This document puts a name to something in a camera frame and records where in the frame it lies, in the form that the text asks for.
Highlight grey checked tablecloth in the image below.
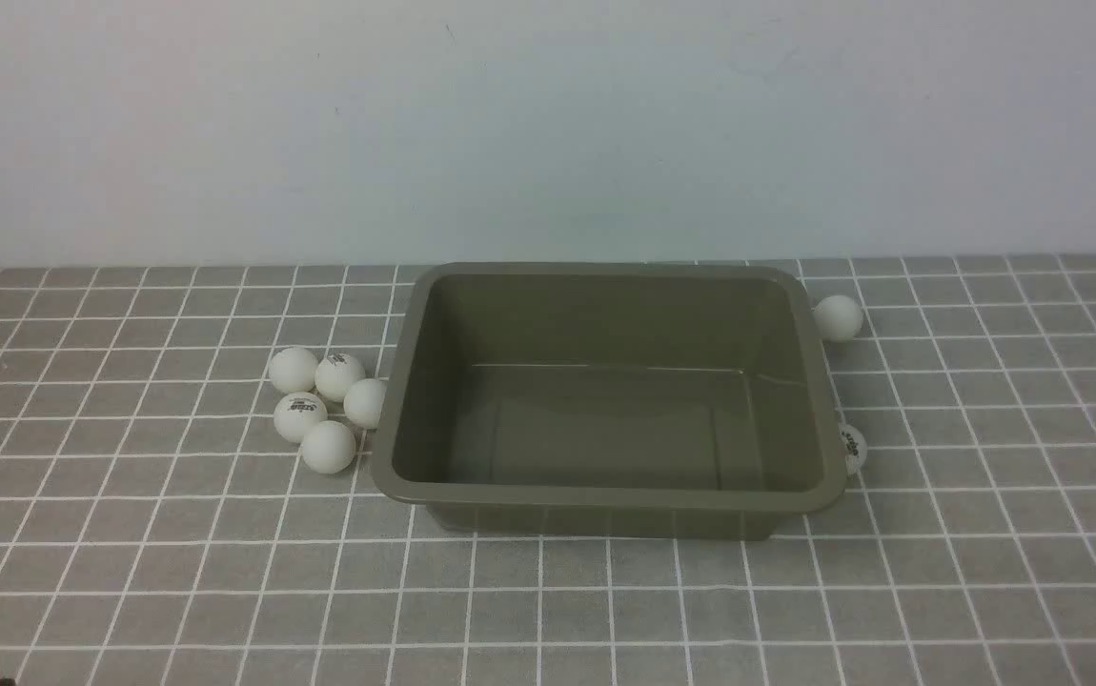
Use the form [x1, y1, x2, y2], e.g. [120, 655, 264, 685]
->
[0, 253, 1096, 685]

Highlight olive green plastic bin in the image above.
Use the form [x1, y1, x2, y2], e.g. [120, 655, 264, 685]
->
[372, 262, 847, 541]

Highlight white ball with logo top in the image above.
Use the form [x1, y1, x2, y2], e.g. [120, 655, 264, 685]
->
[313, 353, 368, 404]

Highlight white ball with logo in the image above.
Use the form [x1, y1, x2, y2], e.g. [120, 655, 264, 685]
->
[313, 353, 368, 404]
[840, 422, 869, 476]
[271, 392, 329, 444]

